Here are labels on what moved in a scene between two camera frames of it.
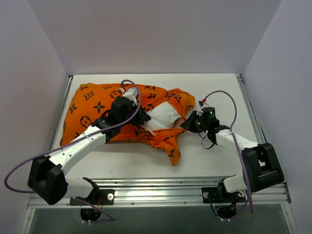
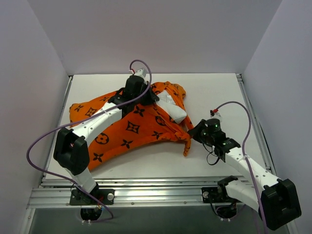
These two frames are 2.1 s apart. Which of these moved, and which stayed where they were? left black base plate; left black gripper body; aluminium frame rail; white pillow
Moved: white pillow; left black gripper body
Stayed: aluminium frame rail; left black base plate
